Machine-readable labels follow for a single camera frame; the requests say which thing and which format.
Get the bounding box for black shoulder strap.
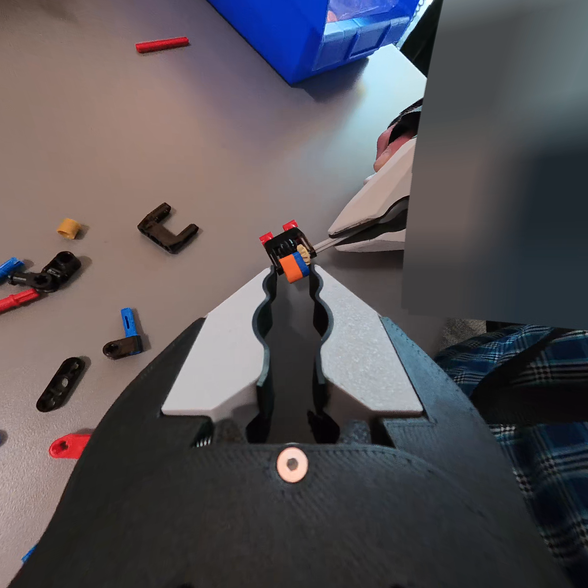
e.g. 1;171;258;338
471;328;588;425

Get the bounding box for plain blue parts bin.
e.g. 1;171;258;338
207;0;421;85

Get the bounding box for black angled lego connector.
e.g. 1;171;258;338
9;251;82;294

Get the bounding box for black u-shaped lego frame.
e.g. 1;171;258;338
137;202;199;254

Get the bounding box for black lego axle connector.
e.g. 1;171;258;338
102;335;144;359

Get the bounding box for long red lego axle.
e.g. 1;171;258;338
135;37;190;54

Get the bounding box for clear bags of lego pieces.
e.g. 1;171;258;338
325;0;416;26

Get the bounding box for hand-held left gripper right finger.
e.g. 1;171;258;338
307;265;424;444

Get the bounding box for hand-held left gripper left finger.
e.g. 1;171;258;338
160;266;276;444

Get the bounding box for red lego axle pin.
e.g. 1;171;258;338
0;288;41;314

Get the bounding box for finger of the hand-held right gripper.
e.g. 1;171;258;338
333;229;409;253
327;137;417;237

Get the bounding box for black three-hole lego liftarm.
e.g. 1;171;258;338
36;357;86;413

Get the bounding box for red lego connector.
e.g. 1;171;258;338
49;433;92;460

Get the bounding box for small black lego assembly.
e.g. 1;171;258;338
259;220;341;285

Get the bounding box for person in blue plaid shirt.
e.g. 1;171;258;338
434;322;588;588

